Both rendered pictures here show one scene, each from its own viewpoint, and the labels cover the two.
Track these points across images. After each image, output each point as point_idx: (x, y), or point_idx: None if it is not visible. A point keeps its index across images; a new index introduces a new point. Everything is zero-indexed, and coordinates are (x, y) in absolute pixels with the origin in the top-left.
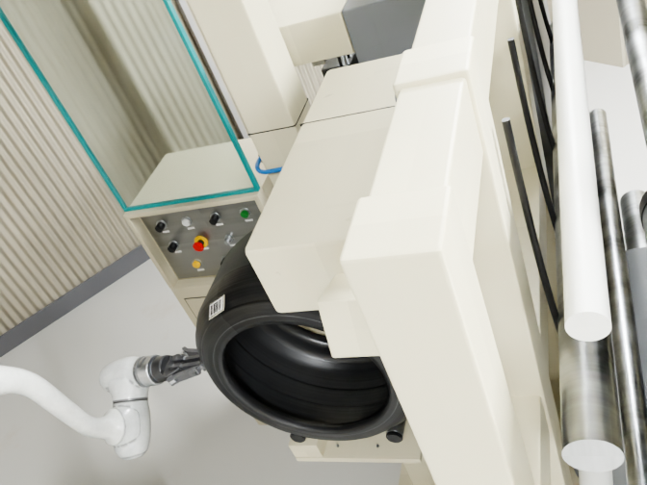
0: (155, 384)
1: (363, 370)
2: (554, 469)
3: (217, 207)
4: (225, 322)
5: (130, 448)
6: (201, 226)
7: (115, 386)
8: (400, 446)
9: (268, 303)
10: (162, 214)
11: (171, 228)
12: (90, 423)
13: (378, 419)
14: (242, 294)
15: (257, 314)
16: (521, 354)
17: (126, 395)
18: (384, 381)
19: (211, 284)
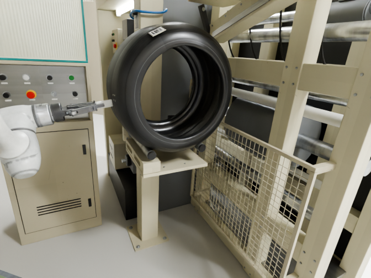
0: (51, 120)
1: (165, 134)
2: (302, 112)
3: (53, 70)
4: (161, 41)
5: (31, 161)
6: (36, 83)
7: (10, 118)
8: (194, 161)
9: (190, 32)
10: (7, 69)
11: (10, 81)
12: (4, 124)
13: (210, 125)
14: (173, 27)
15: (183, 37)
16: (319, 37)
17: (24, 124)
18: (181, 134)
19: None
